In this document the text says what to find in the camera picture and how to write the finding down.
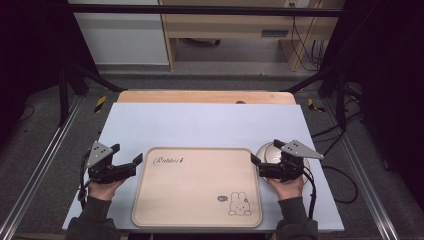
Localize hand-held gripper cable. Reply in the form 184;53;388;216
301;165;318;221
77;150;93;210

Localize right hand-held gripper cable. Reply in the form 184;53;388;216
301;165;318;221

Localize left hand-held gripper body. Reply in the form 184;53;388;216
86;141;138;185

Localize black horizontal frame bar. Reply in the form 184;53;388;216
67;3;344;18

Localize black curtain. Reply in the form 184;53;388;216
0;0;101;148
318;0;424;214

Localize hanging black cables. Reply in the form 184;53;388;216
290;15;326;73

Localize person's left hand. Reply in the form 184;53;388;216
87;177;128;202

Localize thin black floor cable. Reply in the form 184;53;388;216
17;103;36;124

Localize aluminium floor rail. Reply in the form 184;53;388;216
323;99;402;240
0;95;85;240

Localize black metal stand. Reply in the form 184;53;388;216
283;62;349;132
57;59;126;127

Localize person's right hand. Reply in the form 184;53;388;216
266;175;305;202

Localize wooden desk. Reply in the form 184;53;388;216
157;0;346;73

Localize beige tray with rabbit print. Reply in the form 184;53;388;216
131;146;264;229

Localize wooden table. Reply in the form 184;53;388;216
116;89;297;105

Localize black floor cables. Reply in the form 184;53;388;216
310;109;364;205

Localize left hand-held gripper cable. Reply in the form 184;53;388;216
77;150;93;210

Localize white cabinet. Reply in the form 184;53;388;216
67;0;170;67

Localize white table mat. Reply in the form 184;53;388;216
61;102;345;233

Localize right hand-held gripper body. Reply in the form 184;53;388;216
259;139;325;183

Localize yellow black tape strip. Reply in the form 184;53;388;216
306;97;327;114
93;95;108;114

